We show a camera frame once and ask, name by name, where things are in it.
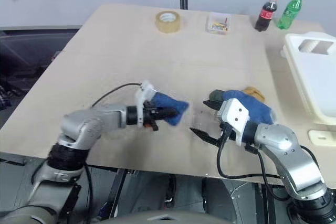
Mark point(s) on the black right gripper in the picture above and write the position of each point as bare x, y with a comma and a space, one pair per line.
226, 131

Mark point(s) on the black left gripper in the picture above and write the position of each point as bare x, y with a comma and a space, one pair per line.
151, 114

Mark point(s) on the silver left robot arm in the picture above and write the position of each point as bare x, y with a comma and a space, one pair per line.
86, 124

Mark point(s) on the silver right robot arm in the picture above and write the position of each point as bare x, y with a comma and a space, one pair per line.
278, 137

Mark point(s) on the dark green sock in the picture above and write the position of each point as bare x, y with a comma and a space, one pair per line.
216, 94

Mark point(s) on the large blue sock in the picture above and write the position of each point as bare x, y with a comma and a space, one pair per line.
258, 108

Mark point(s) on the tan yellow sock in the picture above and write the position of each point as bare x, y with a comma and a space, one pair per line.
254, 91

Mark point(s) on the white plastic basket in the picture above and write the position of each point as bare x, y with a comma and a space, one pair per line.
315, 77

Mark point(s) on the beige packing tape roll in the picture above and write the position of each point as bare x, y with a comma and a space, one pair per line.
168, 26

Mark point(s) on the black metal table leg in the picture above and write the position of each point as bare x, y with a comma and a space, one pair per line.
118, 190

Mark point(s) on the clear plastic box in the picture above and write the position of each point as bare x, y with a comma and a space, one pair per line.
218, 26

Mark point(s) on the grey robot torso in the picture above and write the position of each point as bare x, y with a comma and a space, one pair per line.
168, 218

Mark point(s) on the cream plastic piece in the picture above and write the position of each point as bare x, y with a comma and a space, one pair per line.
323, 136

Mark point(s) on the cola bottle red cap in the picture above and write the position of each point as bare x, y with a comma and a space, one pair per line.
265, 14

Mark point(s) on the green bottle yellow cap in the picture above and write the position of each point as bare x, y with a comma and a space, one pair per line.
288, 14

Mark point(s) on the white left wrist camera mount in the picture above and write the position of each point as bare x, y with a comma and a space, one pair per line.
147, 93

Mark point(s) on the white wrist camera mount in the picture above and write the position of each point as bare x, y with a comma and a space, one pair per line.
147, 93
235, 115

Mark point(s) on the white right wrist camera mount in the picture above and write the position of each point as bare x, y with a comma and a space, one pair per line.
235, 115

